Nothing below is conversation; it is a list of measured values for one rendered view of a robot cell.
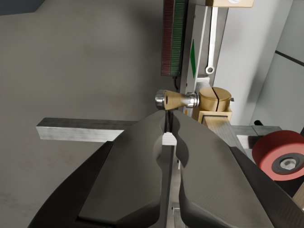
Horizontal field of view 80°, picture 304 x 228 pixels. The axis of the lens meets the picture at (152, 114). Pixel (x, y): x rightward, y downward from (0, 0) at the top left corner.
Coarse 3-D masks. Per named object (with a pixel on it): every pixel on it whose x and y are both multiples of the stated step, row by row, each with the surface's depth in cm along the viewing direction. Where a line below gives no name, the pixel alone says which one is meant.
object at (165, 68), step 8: (168, 0) 35; (168, 8) 35; (168, 16) 36; (168, 24) 37; (168, 32) 38; (168, 40) 38; (168, 48) 39; (168, 56) 40; (168, 64) 41; (168, 72) 42
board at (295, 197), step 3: (303, 183) 34; (300, 186) 35; (303, 186) 34; (300, 189) 35; (303, 189) 34; (297, 192) 35; (300, 192) 35; (303, 192) 34; (294, 195) 36; (297, 195) 35; (300, 195) 35; (303, 195) 34; (294, 198) 36; (297, 198) 35; (300, 198) 35; (303, 198) 34; (297, 201) 35; (300, 201) 35; (303, 201) 34; (300, 204) 35; (303, 204) 34; (303, 207) 34
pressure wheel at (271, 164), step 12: (276, 132) 28; (288, 132) 28; (264, 144) 28; (276, 144) 26; (288, 144) 26; (300, 144) 25; (252, 156) 31; (264, 156) 27; (276, 156) 27; (288, 156) 27; (300, 156) 27; (264, 168) 28; (276, 168) 28; (288, 168) 27; (300, 168) 28
